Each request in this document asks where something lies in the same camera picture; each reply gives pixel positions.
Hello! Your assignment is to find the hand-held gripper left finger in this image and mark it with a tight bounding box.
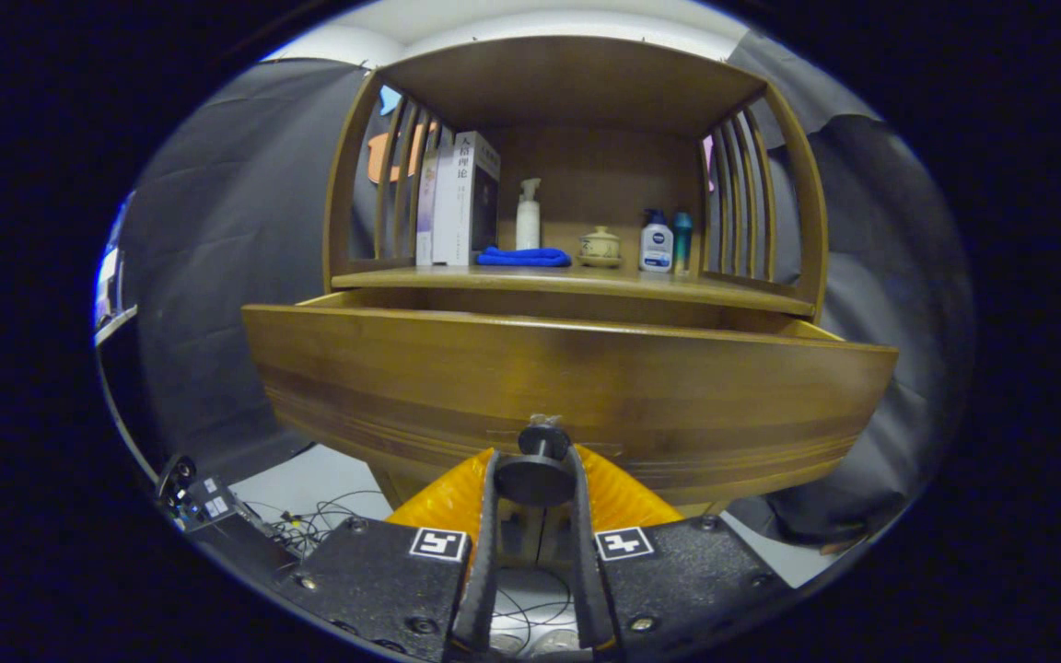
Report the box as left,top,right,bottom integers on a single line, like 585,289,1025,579
286,447,502,663

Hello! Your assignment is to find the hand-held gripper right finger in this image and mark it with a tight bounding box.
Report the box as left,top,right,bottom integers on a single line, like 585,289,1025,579
570,445,794,659

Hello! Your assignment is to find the wooden drawer with black knob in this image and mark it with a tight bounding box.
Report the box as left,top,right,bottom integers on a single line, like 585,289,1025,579
242,287,900,509

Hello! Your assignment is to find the wooden cabinet door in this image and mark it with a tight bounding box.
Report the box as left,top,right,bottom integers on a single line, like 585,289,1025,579
544,505,577,565
498,505,545,565

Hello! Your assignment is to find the wooden countertop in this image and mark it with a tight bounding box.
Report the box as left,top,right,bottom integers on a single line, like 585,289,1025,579
331,262,817,319

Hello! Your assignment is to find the wooden cabinet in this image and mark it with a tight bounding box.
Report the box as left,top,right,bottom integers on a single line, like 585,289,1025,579
323,35,831,567

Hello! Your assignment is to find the black control box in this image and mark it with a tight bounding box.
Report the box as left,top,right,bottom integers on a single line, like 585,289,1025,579
157,454,274,544

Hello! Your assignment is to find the blue cloth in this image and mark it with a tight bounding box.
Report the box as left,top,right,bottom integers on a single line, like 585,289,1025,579
476,245,573,269

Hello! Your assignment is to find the beige lidded teacup with saucer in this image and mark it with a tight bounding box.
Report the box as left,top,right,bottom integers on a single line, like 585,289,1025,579
577,226,624,269

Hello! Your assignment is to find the white lotion bottle blue cap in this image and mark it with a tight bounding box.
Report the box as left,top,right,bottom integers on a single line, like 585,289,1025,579
638,209,675,273

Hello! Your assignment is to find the white pump bottle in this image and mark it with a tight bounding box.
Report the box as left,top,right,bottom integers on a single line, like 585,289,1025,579
516,178,542,251

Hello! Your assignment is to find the thin white purple book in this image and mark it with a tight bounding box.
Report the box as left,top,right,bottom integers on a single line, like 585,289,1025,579
415,147,441,268

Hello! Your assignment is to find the thick white book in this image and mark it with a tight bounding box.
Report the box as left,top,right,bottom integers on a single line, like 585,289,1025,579
432,131,502,268

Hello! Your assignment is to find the white stand with tray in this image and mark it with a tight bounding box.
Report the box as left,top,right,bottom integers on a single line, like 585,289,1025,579
93,304,158,480

